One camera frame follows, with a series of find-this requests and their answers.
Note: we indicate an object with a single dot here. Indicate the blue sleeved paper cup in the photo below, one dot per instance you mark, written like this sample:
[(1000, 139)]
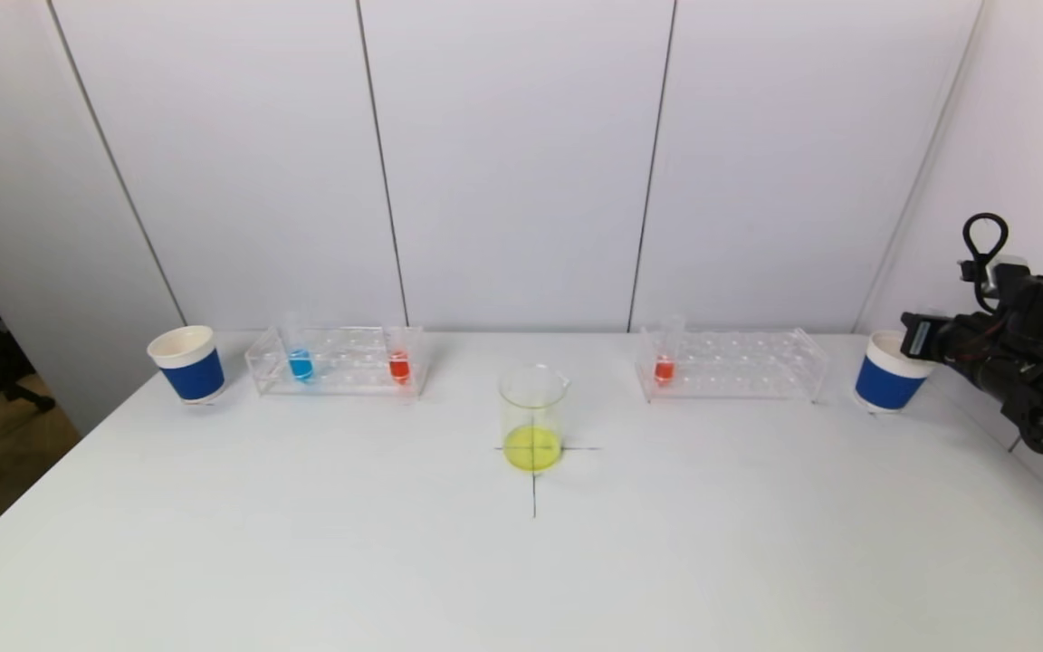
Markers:
[(194, 376), (884, 385)]

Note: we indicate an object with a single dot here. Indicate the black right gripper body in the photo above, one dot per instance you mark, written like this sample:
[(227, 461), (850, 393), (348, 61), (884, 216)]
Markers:
[(921, 337)]

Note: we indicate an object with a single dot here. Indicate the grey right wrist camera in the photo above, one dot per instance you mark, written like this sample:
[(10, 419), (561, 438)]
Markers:
[(1006, 285)]

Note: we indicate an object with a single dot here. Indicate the blue pigment test tube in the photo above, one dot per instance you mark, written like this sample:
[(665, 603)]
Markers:
[(301, 365)]

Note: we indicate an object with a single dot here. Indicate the clear acrylic test tube rack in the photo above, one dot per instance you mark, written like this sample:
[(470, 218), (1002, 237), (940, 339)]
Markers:
[(349, 367), (739, 367)]

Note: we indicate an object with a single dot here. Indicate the clear glass beaker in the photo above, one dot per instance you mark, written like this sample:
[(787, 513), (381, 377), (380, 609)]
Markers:
[(532, 448)]

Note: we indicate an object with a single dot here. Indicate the red pigment test tube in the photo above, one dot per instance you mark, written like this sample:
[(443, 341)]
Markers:
[(664, 370), (400, 368)]

